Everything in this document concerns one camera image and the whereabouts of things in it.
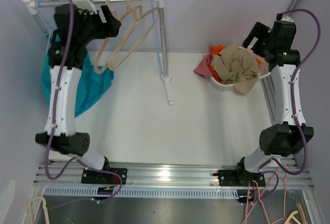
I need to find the white perforated plastic basket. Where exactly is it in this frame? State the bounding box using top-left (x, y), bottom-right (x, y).
top-left (209, 45), bottom-right (270, 95)

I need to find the aluminium mounting rail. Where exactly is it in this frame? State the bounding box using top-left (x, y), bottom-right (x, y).
top-left (33, 160), bottom-right (315, 189)

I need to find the orange t shirt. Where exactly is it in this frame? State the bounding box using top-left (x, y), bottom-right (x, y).
top-left (210, 45), bottom-right (226, 58)

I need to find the beige hanger bottom right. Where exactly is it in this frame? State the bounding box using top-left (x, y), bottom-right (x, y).
top-left (273, 203), bottom-right (308, 224)

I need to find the beige hanger bottom left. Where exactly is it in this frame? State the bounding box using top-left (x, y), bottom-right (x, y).
top-left (27, 196), bottom-right (51, 224)

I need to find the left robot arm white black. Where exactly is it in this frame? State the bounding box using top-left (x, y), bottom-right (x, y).
top-left (35, 4), bottom-right (121, 183)

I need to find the metal clothes rack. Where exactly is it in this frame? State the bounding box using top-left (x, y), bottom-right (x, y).
top-left (21, 0), bottom-right (175, 106)

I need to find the beige t shirt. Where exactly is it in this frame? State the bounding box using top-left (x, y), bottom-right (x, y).
top-left (211, 45), bottom-right (260, 95)

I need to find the pink wire hanger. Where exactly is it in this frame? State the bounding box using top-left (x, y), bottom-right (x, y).
top-left (242, 167), bottom-right (288, 223)

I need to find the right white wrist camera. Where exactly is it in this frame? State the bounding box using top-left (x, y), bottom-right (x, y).
top-left (276, 13), bottom-right (294, 23)

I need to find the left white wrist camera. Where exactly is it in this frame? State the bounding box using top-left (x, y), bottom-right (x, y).
top-left (72, 0), bottom-right (97, 14)

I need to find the white slotted cable duct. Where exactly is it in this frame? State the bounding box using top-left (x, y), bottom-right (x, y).
top-left (44, 186), bottom-right (239, 200)

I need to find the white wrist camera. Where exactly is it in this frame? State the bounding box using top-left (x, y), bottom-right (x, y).
top-left (276, 13), bottom-right (294, 23)
top-left (72, 0), bottom-right (97, 14)

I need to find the teal t shirt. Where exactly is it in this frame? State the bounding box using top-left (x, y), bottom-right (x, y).
top-left (40, 32), bottom-right (114, 118)

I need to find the light blue wire hanger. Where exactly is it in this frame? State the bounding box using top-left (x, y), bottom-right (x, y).
top-left (151, 0), bottom-right (162, 76)

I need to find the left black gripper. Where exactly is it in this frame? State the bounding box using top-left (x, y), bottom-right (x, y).
top-left (76, 5), bottom-right (120, 46)

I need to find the beige wooden hanger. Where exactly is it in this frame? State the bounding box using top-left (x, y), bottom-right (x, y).
top-left (94, 0), bottom-right (122, 75)
top-left (107, 0), bottom-right (154, 71)

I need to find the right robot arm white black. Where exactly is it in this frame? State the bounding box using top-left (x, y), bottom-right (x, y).
top-left (235, 16), bottom-right (314, 185)

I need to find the pink t shirt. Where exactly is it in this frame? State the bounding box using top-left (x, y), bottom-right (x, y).
top-left (194, 45), bottom-right (214, 78)

